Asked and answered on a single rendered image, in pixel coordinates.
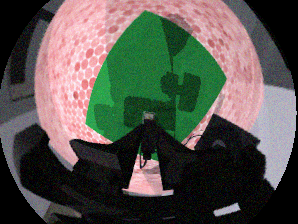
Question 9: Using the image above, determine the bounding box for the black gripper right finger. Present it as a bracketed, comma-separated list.
[156, 125, 227, 192]

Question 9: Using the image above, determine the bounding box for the green circuit board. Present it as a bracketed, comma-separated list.
[85, 11, 226, 143]

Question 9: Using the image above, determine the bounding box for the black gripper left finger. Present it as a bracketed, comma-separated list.
[69, 124, 144, 189]

